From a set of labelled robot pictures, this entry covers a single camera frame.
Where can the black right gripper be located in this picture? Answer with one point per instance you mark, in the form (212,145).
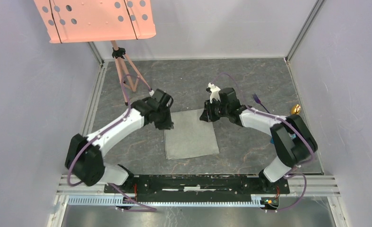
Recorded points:
(207,115)

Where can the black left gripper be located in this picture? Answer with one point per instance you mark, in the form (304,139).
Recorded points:
(168,124)

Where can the grey cloth napkin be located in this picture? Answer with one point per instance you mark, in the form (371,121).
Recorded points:
(190,137)

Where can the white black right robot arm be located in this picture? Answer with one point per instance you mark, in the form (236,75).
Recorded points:
(293,141)

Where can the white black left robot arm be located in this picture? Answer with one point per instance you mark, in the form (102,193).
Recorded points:
(86,154)

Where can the purple metal fork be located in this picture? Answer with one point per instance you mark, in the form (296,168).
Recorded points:
(258,101)

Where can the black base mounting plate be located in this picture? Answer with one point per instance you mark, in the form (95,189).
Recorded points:
(196,185)

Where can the gold spoon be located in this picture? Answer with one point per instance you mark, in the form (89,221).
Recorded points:
(296,109)

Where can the pink music stand tripod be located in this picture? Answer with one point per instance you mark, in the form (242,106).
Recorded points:
(80,21)

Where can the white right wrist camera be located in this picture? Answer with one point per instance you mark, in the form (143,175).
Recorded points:
(214,92)

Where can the aluminium frame rail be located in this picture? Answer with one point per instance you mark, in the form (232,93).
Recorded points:
(309,186)

